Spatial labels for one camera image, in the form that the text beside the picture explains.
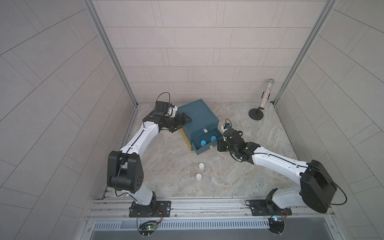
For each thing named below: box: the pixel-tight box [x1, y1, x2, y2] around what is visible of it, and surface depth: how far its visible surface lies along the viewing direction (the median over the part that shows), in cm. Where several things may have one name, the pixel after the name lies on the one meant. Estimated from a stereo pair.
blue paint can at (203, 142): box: [200, 139, 208, 147], surface depth 86 cm
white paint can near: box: [195, 173, 202, 181], surface depth 80 cm
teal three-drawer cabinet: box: [177, 99, 224, 156], surface depth 84 cm
